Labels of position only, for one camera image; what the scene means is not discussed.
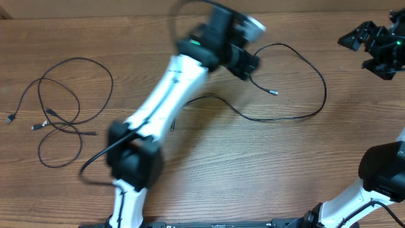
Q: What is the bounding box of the thick black USB cable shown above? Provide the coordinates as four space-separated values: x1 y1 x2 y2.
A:
170 42 328 132

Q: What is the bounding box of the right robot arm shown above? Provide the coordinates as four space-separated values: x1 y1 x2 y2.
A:
288 10 404 227

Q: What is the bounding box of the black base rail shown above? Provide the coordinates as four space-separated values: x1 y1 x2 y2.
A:
140 218 302 228

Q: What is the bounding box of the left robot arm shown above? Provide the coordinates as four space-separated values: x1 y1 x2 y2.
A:
106 6 266 227

